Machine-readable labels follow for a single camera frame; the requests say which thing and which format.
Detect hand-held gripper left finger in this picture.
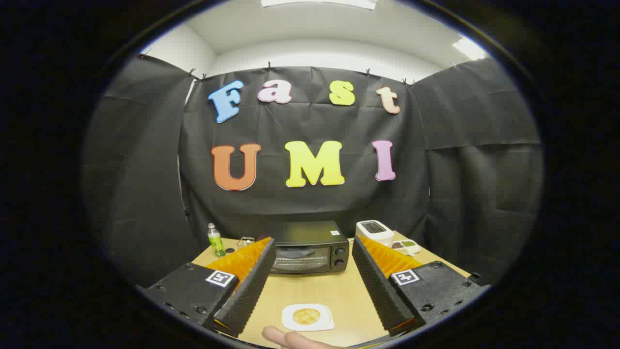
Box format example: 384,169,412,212
143,237,277,338

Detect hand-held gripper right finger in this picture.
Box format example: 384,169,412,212
352,235,491,336

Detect golden bread bun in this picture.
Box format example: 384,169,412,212
293,308,321,326

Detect black toaster oven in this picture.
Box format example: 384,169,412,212
268,221,350,276

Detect white pop-up toaster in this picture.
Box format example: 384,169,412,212
356,220,394,248

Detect white divided snack dish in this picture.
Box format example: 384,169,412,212
390,239,422,256

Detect green label plastic bottle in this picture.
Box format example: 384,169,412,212
207,223,227,257

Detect white square plate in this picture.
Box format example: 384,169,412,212
281,303,335,332

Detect black backdrop cloth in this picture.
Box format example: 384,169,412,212
82,52,543,286

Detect small ceiling light panel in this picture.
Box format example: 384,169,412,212
452,37,487,61

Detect long ceiling light panel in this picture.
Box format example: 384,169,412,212
261,0,377,10

